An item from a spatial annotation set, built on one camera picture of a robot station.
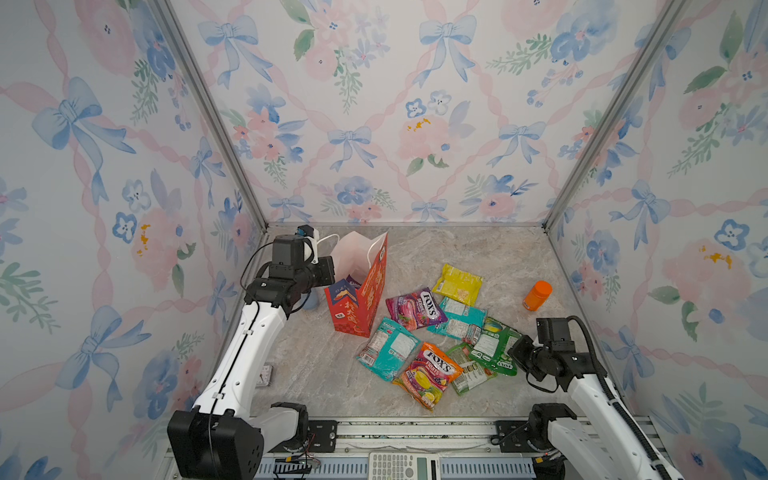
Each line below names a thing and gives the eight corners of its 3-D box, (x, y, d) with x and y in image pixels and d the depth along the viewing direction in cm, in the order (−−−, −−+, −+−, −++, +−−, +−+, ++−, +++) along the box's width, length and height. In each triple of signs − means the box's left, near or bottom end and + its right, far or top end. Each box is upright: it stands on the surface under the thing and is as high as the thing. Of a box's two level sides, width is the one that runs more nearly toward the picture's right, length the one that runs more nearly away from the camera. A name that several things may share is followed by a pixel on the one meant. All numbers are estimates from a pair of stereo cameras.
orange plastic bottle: (525, 311, 99) (537, 295, 91) (520, 297, 102) (532, 280, 94) (541, 311, 99) (555, 295, 91) (536, 297, 102) (549, 280, 94)
